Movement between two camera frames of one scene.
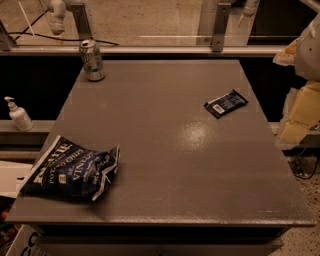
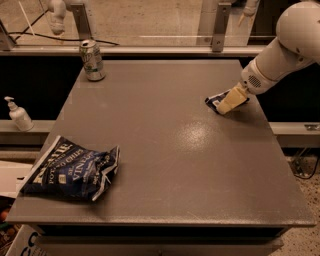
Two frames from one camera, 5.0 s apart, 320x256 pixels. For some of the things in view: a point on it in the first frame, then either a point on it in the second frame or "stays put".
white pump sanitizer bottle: [19, 115] stays put
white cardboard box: [27, 242] stays put
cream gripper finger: [305, 114] → [253, 80]
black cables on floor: [304, 165] stays put
